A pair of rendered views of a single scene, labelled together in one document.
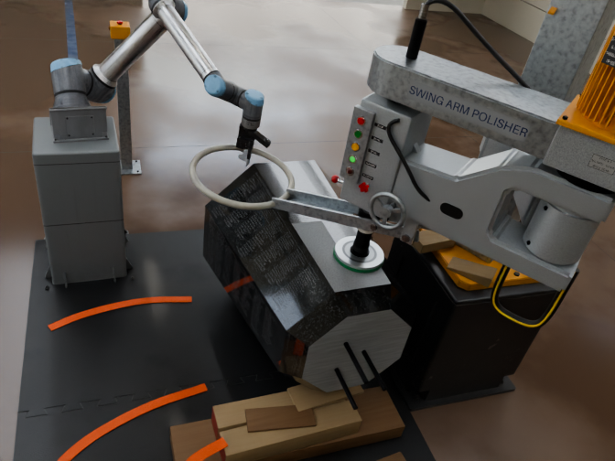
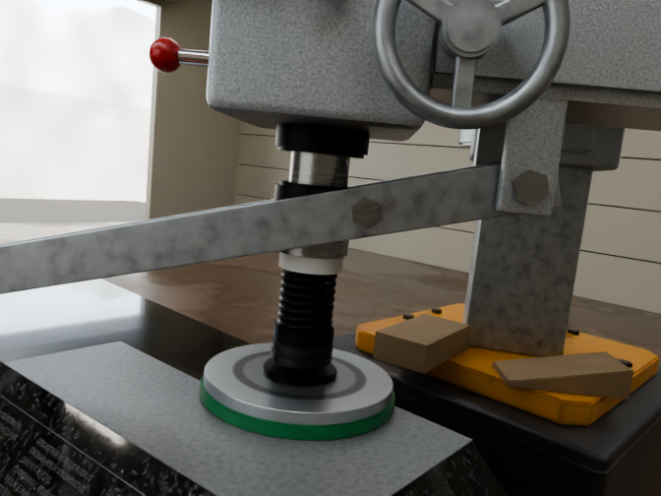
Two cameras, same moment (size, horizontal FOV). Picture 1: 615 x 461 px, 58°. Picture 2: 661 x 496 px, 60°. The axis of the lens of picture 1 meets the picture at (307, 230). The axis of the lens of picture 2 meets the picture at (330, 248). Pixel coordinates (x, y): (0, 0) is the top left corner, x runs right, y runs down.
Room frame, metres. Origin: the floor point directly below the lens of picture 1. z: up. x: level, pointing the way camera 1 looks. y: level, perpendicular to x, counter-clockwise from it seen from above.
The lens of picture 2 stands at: (1.29, 0.00, 1.11)
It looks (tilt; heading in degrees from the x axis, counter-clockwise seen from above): 8 degrees down; 336
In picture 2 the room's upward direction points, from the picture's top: 6 degrees clockwise
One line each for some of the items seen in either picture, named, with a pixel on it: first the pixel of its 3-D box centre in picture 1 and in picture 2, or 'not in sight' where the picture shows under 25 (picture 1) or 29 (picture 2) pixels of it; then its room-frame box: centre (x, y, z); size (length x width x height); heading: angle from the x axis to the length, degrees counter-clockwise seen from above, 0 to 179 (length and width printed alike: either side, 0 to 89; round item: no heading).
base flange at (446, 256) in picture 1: (480, 249); (507, 346); (2.21, -0.84, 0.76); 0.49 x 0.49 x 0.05; 24
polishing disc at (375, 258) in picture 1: (359, 252); (299, 377); (1.87, -0.23, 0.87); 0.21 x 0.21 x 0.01
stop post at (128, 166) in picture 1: (124, 101); not in sight; (3.51, 1.44, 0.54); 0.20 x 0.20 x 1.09; 24
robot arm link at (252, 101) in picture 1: (253, 104); not in sight; (2.39, 0.36, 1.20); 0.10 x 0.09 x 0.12; 64
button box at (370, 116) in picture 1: (357, 145); not in sight; (1.80, -0.12, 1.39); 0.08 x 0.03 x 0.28; 62
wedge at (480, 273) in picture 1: (471, 268); (559, 368); (1.99, -0.76, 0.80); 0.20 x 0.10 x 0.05; 66
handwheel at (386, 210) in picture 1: (391, 207); (462, 40); (1.71, -0.29, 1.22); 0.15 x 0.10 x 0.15; 62
